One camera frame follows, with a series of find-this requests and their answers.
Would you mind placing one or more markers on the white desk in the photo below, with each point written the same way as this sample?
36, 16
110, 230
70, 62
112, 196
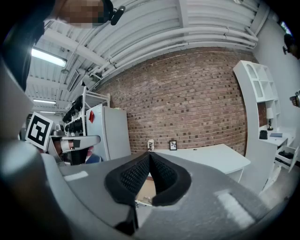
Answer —
211, 157

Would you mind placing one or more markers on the black picture frame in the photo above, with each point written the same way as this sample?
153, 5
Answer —
173, 145

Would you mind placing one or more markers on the blue chair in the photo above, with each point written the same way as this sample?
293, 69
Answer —
95, 159

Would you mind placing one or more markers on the person's head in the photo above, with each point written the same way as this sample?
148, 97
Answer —
77, 12

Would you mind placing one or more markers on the long ceiling light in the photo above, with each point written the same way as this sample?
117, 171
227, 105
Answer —
48, 56

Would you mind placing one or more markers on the small ceiling light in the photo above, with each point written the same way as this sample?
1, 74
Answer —
44, 101

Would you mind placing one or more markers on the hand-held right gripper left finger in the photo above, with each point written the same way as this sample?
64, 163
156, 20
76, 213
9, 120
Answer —
89, 185

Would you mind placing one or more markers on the person's black clothed body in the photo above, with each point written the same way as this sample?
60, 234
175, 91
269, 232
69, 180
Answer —
18, 54

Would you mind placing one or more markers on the black keyboard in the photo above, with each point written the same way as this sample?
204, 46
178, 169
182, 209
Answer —
263, 134

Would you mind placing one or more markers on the tall pale grey cabinet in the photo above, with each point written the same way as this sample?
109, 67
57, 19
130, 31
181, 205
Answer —
112, 133

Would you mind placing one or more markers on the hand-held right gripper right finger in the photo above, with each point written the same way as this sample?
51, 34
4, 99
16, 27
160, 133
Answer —
206, 199

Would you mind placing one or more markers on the white bookshelf unit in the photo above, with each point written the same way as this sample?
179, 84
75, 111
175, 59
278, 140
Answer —
253, 112

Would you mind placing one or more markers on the red tag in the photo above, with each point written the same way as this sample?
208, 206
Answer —
92, 116

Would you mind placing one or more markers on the black head-mounted camera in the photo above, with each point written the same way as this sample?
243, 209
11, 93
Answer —
117, 14

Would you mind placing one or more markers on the printed paper cup with lid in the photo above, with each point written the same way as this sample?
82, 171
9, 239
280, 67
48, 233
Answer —
151, 144

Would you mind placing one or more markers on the small table lamp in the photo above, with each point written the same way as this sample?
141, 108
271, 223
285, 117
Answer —
270, 117

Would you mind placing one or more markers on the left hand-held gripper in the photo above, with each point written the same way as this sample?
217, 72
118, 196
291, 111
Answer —
38, 130

